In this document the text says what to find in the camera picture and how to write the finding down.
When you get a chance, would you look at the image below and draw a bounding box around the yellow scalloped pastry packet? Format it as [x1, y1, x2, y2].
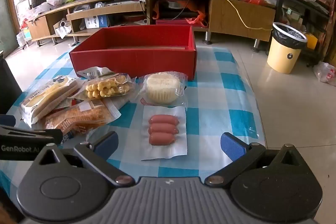
[68, 67, 137, 102]

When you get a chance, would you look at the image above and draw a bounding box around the long yellow bread packet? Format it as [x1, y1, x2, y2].
[20, 75, 84, 128]

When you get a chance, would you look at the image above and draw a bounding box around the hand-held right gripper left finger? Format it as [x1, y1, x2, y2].
[30, 132, 135, 186]

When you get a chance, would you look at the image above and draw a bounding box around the orange plastic bag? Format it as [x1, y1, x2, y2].
[154, 0, 209, 28]

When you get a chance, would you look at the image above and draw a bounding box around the dark cloth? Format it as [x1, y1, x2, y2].
[0, 57, 23, 115]

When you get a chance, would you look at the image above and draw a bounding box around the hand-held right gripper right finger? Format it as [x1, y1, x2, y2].
[205, 132, 306, 186]

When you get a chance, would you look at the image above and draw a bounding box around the orange bread packet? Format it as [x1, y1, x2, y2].
[43, 99, 122, 139]

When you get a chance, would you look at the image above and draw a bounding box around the wooden television stand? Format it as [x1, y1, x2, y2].
[26, 0, 276, 45]

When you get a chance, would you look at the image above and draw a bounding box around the white and blue box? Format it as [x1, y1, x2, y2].
[84, 15, 110, 29]

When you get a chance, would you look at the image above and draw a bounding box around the white paper bag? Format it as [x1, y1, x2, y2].
[53, 19, 72, 39]

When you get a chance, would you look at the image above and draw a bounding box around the red cardboard box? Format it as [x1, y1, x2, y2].
[69, 25, 197, 80]

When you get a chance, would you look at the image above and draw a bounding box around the white plastic bag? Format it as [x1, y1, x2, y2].
[314, 61, 336, 86]

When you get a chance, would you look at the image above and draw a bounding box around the blue white checkered tablecloth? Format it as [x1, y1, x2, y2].
[0, 46, 265, 203]

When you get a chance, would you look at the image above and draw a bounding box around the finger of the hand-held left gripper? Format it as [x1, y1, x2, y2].
[0, 124, 63, 145]
[0, 114, 17, 127]

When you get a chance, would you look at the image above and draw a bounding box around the round white cake packet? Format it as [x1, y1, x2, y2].
[136, 71, 187, 109]

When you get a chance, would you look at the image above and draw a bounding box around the flat red box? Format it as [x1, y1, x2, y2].
[155, 19, 208, 28]

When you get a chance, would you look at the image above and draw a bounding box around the sausage packet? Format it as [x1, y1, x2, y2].
[140, 105, 188, 161]

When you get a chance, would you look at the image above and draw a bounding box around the yellow trash bin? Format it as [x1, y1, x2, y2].
[267, 22, 307, 74]

